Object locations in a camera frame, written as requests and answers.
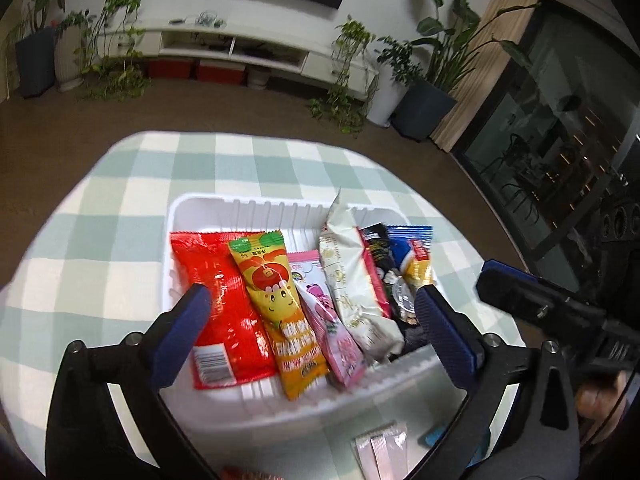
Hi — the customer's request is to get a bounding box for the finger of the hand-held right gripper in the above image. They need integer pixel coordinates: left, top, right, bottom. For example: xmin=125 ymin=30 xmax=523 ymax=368
xmin=475 ymin=259 xmax=609 ymax=334

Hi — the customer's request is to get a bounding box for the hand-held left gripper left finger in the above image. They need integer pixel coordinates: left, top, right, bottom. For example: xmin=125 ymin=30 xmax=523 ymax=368
xmin=46 ymin=283 xmax=213 ymax=480

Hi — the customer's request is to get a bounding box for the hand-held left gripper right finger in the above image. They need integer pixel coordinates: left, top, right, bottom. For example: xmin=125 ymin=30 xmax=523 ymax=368
xmin=410 ymin=285 xmax=582 ymax=480

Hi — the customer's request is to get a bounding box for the red white snack packet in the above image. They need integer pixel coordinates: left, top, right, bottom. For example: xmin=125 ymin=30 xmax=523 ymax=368
xmin=357 ymin=227 xmax=393 ymax=321

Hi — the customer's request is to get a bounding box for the black packet with grey disc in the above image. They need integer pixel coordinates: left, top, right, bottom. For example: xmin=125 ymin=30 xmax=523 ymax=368
xmin=360 ymin=223 xmax=432 ymax=361

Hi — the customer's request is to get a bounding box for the orange snack packet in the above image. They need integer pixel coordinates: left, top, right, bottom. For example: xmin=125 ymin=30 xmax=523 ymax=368
xmin=228 ymin=230 xmax=330 ymax=402

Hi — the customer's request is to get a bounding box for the cream white snack packet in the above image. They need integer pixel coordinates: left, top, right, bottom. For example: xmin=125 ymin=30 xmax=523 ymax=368
xmin=319 ymin=187 xmax=405 ymax=365

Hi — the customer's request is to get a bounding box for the pink snack packet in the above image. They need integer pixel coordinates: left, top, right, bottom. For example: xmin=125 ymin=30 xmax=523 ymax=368
xmin=289 ymin=250 xmax=367 ymax=392

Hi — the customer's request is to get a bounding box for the white plastic tray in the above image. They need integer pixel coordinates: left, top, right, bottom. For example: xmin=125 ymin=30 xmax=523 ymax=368
xmin=159 ymin=192 xmax=481 ymax=438

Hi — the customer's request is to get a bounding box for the person's right hand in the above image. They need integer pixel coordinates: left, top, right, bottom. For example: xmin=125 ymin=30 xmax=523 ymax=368
xmin=574 ymin=372 xmax=628 ymax=421

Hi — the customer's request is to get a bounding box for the plain red snack packet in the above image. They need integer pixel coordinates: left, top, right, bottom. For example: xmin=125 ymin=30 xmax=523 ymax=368
xmin=170 ymin=231 xmax=278 ymax=391

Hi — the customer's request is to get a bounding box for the blue yellow snack packet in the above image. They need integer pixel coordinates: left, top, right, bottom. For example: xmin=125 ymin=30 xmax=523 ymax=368
xmin=386 ymin=225 xmax=435 ymax=291

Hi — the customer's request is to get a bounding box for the light blue snack packet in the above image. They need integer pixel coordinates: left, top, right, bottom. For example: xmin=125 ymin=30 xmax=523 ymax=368
xmin=419 ymin=422 xmax=493 ymax=466

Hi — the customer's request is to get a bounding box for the pale pink packet on table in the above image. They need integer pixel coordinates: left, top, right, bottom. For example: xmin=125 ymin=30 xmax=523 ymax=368
xmin=351 ymin=420 xmax=410 ymax=480

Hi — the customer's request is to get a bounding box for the green white checked tablecloth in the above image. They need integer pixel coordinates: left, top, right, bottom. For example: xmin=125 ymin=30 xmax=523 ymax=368
xmin=0 ymin=131 xmax=531 ymax=480

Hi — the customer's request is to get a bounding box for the glass sliding door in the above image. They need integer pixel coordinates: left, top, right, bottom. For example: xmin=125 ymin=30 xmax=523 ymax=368
xmin=450 ymin=0 xmax=640 ymax=311

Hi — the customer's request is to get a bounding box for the dark grey plant pot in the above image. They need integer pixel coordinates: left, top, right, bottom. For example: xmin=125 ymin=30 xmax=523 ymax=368
xmin=390 ymin=77 xmax=458 ymax=142

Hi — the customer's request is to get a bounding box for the white round plant pot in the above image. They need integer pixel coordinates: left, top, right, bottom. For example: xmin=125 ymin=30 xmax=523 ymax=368
xmin=367 ymin=77 xmax=413 ymax=128

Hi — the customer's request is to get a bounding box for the beige curtain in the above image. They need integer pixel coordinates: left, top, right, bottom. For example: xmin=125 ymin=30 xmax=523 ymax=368
xmin=430 ymin=0 xmax=543 ymax=153

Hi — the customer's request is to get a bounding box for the red storage box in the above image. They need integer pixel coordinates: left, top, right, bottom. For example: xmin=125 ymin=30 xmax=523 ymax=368
xmin=147 ymin=57 xmax=195 ymax=80
xmin=196 ymin=60 xmax=247 ymax=84

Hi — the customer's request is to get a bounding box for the small dark leaf plant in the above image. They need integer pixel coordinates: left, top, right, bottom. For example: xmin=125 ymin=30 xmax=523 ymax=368
xmin=375 ymin=35 xmax=426 ymax=86

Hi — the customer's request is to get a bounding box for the bushy trailing plant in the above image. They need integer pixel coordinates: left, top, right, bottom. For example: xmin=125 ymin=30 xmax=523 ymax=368
xmin=307 ymin=16 xmax=381 ymax=136

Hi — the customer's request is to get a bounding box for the large broad leaf plant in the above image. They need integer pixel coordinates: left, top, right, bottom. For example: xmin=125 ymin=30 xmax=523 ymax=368
xmin=407 ymin=0 xmax=541 ymax=93

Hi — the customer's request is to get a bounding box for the white ribbed plant pot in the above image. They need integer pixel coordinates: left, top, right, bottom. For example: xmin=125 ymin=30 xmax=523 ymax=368
xmin=54 ymin=27 xmax=93 ymax=92

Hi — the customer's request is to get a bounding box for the trailing vine plant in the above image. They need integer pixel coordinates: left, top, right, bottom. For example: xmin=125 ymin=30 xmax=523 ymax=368
xmin=75 ymin=0 xmax=151 ymax=103

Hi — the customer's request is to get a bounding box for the white television cabinet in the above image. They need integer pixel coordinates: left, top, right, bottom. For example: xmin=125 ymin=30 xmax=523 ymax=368
xmin=132 ymin=0 xmax=381 ymax=98

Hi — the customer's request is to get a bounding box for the dark square plant pot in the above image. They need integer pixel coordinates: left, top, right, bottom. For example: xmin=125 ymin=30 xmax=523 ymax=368
xmin=15 ymin=27 xmax=57 ymax=100

